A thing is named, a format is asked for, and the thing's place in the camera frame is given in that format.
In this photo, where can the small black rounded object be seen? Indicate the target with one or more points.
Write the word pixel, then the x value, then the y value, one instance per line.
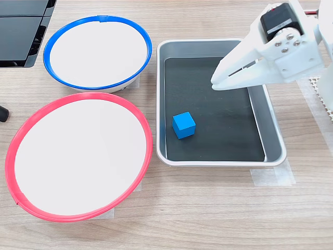
pixel 3 114

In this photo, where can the white plate with blue rim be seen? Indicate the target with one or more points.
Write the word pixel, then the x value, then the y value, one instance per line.
pixel 99 52

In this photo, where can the white plate with red rim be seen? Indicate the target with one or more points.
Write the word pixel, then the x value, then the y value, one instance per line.
pixel 78 159

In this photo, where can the pale perforated base plate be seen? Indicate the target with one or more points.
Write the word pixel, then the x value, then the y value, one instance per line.
pixel 326 104

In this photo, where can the steel tray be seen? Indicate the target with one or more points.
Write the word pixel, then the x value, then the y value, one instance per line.
pixel 273 135

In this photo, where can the small blue cube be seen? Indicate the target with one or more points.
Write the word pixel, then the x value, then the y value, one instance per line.
pixel 183 125

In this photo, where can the black tray mat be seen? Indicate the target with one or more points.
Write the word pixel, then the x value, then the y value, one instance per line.
pixel 221 125

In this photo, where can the black electronic device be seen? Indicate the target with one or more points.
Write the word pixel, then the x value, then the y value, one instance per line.
pixel 18 34

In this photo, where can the clear tape strip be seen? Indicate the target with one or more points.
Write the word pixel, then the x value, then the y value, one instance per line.
pixel 273 174
pixel 104 214

